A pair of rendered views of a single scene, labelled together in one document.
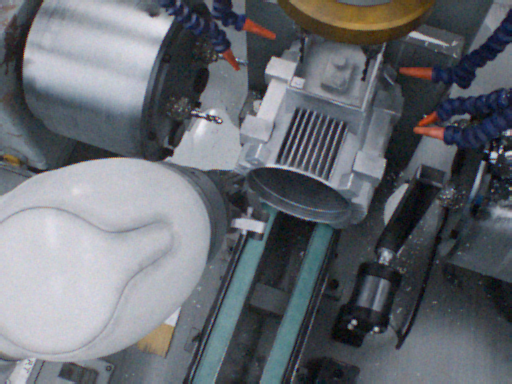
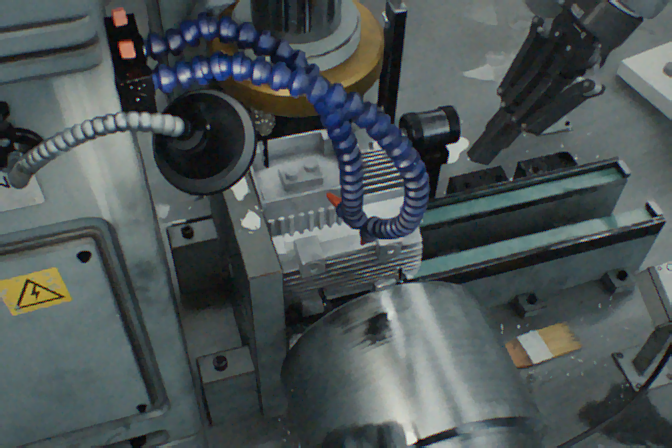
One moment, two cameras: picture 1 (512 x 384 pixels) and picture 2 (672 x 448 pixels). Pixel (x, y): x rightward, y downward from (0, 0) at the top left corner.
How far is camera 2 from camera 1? 0.93 m
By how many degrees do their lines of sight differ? 56
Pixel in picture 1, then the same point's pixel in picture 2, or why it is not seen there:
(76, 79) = (504, 363)
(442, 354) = not seen: hidden behind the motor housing
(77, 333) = not seen: outside the picture
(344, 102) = (323, 161)
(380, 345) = not seen: hidden behind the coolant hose
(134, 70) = (453, 298)
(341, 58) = (288, 170)
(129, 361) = (596, 346)
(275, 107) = (350, 237)
